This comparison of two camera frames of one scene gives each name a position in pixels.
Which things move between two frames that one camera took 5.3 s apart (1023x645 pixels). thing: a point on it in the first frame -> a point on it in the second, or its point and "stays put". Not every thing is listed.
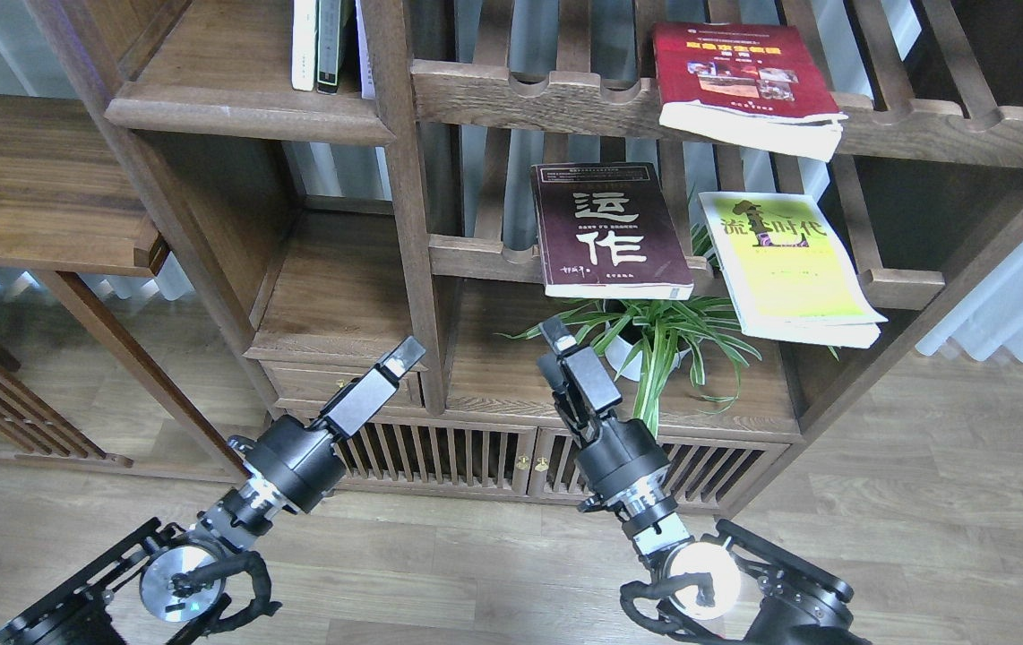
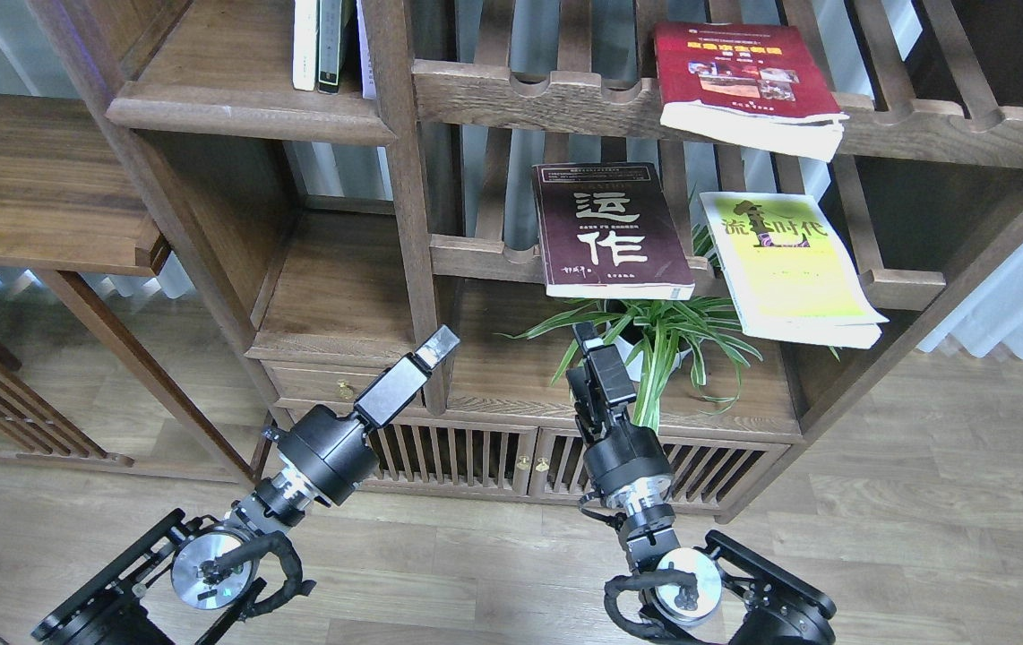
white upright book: x=304 y=44 stays put
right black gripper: x=586 y=391 -> x=601 y=387
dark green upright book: x=328 y=26 stays put
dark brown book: x=606 y=230 stays put
